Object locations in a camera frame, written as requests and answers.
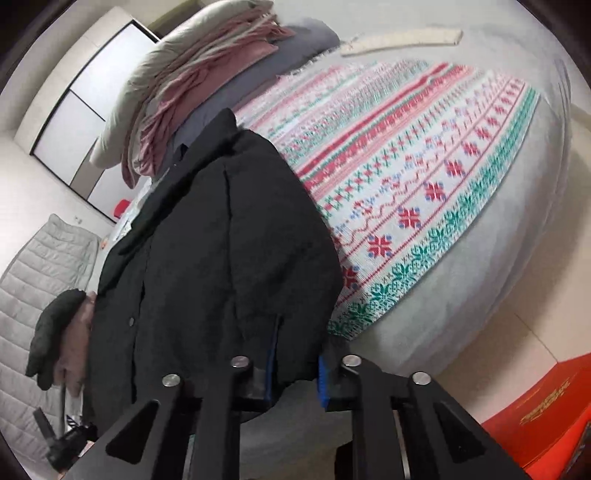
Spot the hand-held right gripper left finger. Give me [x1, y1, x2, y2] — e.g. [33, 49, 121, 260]
[65, 318, 281, 480]

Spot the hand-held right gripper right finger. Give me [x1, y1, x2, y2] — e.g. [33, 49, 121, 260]
[318, 353, 532, 480]

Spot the black jacket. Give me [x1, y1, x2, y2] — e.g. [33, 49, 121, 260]
[88, 108, 345, 435]

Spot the pile of folded clothes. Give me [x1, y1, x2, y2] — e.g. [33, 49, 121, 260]
[90, 0, 278, 169]

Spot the person's left hand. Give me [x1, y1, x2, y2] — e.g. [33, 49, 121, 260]
[54, 294, 98, 398]

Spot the grey quilted jacket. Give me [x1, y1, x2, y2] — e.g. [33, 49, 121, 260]
[0, 213, 103, 462]

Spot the bed with grey sheet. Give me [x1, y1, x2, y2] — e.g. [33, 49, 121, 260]
[235, 0, 575, 480]

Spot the red cardboard box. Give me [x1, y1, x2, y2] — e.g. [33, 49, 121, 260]
[480, 355, 591, 480]

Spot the patterned knit blanket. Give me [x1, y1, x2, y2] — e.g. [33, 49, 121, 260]
[233, 62, 541, 342]

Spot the pink cloth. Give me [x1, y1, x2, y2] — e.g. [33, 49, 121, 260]
[121, 9, 296, 188]

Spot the white door wardrobe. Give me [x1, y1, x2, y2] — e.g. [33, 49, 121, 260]
[14, 9, 162, 223]

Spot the grey cloth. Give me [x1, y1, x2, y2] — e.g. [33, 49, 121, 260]
[171, 18, 342, 153]

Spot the cream knitted strip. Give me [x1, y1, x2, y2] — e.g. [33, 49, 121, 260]
[341, 28, 463, 57]

